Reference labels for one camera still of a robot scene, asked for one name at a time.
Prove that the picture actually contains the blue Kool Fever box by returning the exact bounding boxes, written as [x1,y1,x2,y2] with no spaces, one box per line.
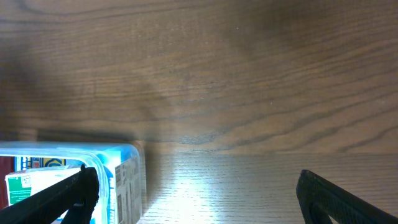
[14,156,114,223]

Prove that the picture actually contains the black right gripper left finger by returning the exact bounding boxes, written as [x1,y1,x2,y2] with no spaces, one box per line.
[1,166,100,224]

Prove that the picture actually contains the white green Panadol box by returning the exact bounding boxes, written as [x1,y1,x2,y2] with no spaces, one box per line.
[5,166,80,205]

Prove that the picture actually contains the clear plastic container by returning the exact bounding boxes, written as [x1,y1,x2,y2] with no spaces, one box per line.
[1,142,145,224]

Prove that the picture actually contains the red orange medicine box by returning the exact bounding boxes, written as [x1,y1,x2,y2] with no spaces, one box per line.
[0,156,14,209]

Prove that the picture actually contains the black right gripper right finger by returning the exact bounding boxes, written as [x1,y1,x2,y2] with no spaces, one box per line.
[296,170,397,224]

